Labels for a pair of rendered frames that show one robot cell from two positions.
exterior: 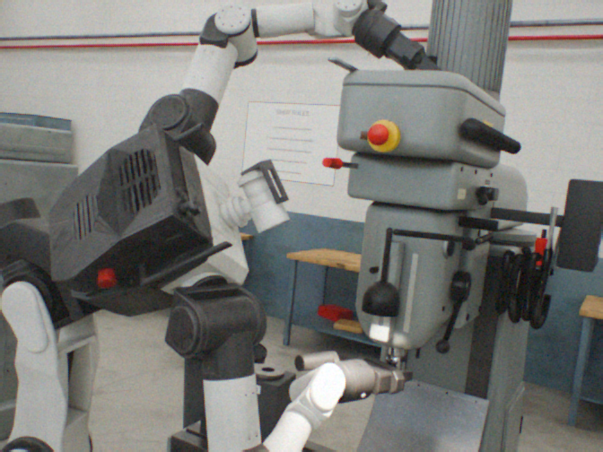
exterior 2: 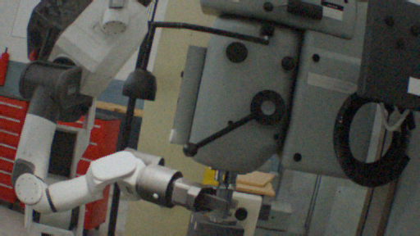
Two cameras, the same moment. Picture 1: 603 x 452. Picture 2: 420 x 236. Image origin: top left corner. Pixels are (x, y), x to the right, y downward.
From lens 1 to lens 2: 180 cm
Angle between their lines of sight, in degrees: 60
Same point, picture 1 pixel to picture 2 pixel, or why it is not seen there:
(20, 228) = not seen: hidden behind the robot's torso
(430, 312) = (203, 118)
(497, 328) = (391, 206)
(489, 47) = not seen: outside the picture
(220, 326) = (31, 78)
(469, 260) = (299, 86)
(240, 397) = (27, 126)
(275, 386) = (199, 222)
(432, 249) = (212, 52)
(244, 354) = (39, 101)
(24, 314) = not seen: hidden behind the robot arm
